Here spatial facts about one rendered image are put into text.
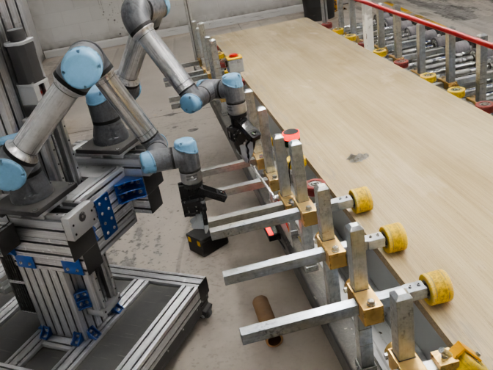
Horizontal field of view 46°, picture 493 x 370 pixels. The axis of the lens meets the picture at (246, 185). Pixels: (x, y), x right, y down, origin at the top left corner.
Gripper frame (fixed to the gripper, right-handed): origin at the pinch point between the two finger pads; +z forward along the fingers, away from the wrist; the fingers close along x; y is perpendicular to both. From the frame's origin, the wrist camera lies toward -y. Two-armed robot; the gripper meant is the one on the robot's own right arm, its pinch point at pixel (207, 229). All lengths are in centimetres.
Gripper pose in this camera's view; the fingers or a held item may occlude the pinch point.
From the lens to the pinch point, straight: 212.1
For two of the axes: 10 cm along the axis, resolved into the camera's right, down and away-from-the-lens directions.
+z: 1.3, 8.9, 4.4
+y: -9.7, 2.0, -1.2
